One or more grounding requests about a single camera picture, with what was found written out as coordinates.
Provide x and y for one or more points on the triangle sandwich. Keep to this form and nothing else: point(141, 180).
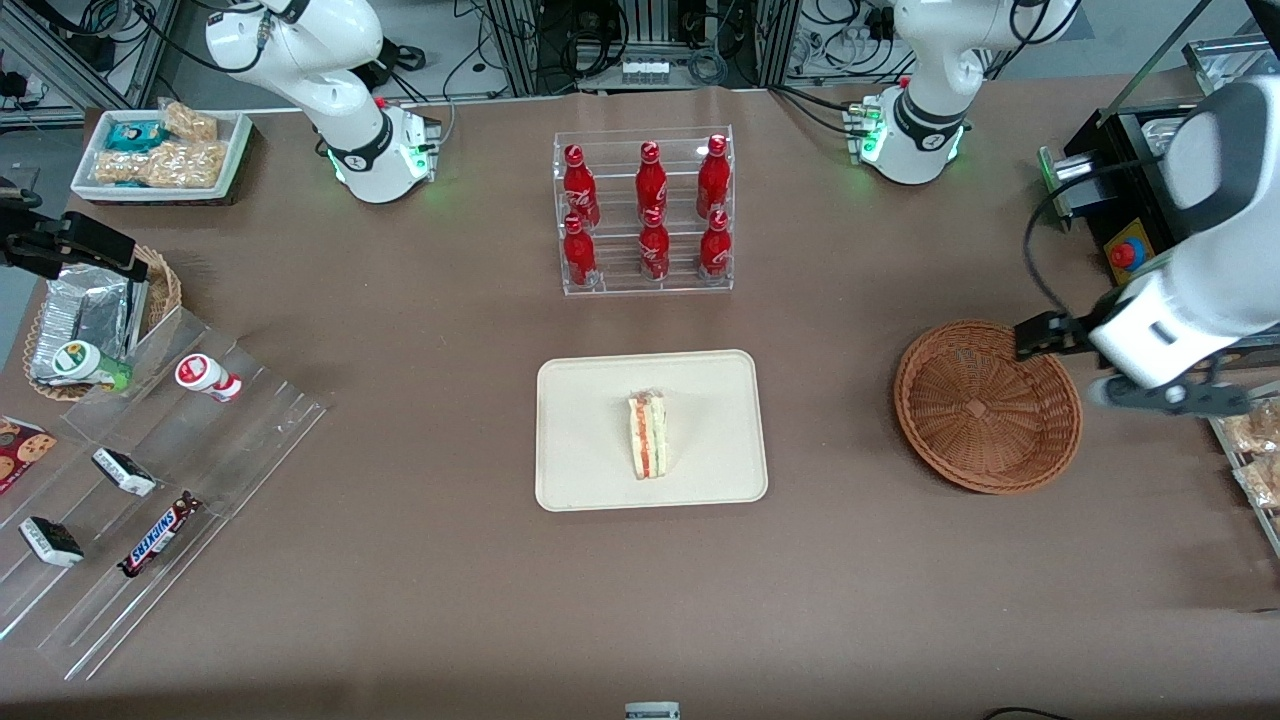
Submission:
point(647, 435)

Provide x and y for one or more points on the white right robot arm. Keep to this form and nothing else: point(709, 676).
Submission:
point(330, 90)

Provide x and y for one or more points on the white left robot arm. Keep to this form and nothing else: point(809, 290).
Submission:
point(1225, 200)

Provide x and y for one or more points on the small brown wicker basket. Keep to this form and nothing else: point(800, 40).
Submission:
point(165, 285)

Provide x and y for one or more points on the large brown wicker basket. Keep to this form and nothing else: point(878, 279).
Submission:
point(985, 410)

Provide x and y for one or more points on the white rectangular snack tray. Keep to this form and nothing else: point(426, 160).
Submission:
point(95, 140)

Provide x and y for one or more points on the grey tray with snacks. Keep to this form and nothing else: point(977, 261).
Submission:
point(1225, 440)

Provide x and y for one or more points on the silver metal tray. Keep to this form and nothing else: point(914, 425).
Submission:
point(1215, 60)

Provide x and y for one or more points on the cream plastic serving tray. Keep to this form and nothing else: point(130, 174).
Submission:
point(580, 430)

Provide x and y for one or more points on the silver foil packet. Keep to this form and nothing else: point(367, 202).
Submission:
point(85, 310)

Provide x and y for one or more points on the red emergency stop button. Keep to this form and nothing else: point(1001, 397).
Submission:
point(1125, 253)

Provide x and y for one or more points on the large rice cracker bag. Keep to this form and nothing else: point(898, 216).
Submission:
point(165, 165)

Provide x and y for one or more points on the teal snack packet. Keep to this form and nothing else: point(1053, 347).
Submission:
point(135, 135)

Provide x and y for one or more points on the green white yogurt bottle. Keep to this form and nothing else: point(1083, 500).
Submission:
point(85, 362)

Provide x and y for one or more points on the clear bag of crackers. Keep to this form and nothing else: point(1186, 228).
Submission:
point(1262, 482)
point(1255, 432)

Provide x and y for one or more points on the black control box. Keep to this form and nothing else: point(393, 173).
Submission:
point(1120, 190)

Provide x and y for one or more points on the small rice cracker bag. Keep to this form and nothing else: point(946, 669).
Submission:
point(190, 122)

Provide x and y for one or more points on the red white yogurt bottle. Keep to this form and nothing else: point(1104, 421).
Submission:
point(205, 375)

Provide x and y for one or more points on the red cookie package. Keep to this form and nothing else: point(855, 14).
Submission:
point(25, 450)

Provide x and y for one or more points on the black white chocolate bar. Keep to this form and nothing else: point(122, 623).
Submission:
point(52, 541)
point(125, 472)

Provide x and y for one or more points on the clear acrylic stepped display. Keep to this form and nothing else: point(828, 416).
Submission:
point(230, 450)

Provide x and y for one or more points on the thin diagonal metal rod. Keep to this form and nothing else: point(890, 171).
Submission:
point(1150, 65)

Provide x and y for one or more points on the Snickers chocolate bar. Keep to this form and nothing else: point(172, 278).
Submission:
point(160, 535)

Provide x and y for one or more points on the red cola bottle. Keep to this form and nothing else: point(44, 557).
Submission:
point(713, 178)
point(654, 250)
point(578, 255)
point(715, 248)
point(651, 183)
point(579, 188)

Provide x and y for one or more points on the clear acrylic bottle rack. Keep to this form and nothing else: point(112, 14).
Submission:
point(610, 280)

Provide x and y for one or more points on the aluminium equipment rack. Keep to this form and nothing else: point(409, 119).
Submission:
point(520, 45)

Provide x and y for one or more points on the white power strip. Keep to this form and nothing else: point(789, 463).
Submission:
point(645, 72)

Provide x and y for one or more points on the small white grey device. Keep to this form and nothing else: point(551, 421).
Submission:
point(652, 711)

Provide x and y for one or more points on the aluminium profile frame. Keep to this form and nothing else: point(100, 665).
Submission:
point(60, 55)

